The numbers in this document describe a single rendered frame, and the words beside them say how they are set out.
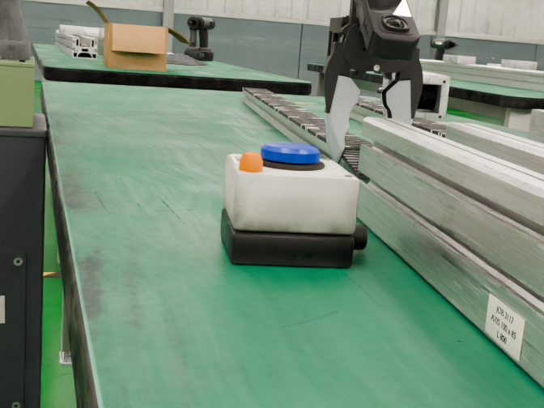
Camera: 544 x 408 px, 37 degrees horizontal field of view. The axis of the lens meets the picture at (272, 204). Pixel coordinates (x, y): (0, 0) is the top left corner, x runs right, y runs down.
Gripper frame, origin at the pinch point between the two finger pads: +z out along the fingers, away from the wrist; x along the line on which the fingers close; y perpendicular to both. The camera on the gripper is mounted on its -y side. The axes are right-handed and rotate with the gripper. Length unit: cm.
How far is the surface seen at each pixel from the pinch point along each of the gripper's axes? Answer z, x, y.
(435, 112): 1, -36, 79
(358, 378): 3, 13, -49
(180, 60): 2, 10, 279
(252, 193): -1.6, 15.9, -32.3
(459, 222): -1.9, 5.0, -39.1
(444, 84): -4, -36, 77
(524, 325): 0.8, 5.1, -48.3
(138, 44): -5, 27, 200
